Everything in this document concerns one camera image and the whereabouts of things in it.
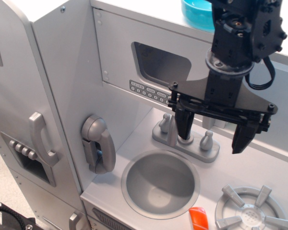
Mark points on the grey toy ice dispenser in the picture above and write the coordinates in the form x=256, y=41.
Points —
x=28, y=159

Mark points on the grey lower door handle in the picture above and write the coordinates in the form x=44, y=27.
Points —
x=74, y=220

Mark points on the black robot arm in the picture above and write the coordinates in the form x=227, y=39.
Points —
x=246, y=32

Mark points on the turquoise plastic bowl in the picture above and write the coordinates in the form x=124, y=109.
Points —
x=198, y=14

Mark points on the white toy microwave door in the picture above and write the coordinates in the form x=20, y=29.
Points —
x=142, y=59

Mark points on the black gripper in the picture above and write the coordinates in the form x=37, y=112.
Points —
x=222, y=97

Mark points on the grey toy sink basin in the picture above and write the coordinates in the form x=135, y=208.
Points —
x=160, y=184

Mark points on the grey fridge door handle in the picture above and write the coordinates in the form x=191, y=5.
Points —
x=36, y=126

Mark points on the orange toy knob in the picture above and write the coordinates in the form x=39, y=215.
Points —
x=198, y=218

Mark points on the white toy kitchen cabinet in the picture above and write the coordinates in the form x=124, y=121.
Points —
x=50, y=63

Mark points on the black equipment with cable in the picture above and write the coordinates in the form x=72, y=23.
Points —
x=11, y=220

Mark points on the grey toy faucet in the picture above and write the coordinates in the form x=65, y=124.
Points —
x=201, y=147

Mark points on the grey toy telephone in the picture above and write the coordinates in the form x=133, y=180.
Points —
x=98, y=145

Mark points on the grey toy stove burner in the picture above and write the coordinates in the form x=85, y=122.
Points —
x=247, y=208

